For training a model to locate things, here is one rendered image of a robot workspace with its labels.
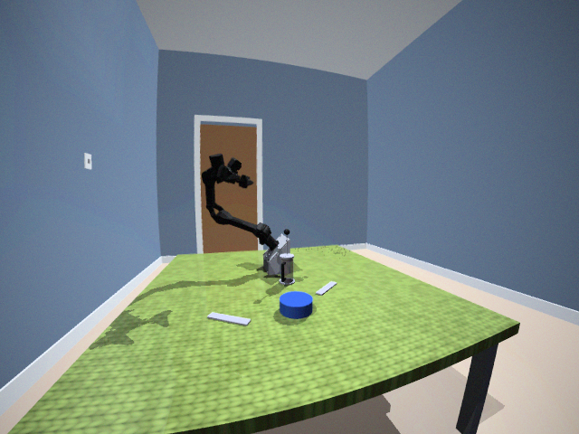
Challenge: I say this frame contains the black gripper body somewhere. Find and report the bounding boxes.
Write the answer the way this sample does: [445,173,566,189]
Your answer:
[217,165,246,187]

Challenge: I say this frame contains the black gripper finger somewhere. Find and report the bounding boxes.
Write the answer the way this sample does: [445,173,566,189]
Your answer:
[242,176,253,188]
[222,166,241,182]

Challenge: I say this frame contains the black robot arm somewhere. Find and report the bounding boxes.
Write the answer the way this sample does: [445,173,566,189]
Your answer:
[202,154,279,251]

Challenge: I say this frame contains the blue short cylinder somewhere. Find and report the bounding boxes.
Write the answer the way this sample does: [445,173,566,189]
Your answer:
[280,291,312,319]

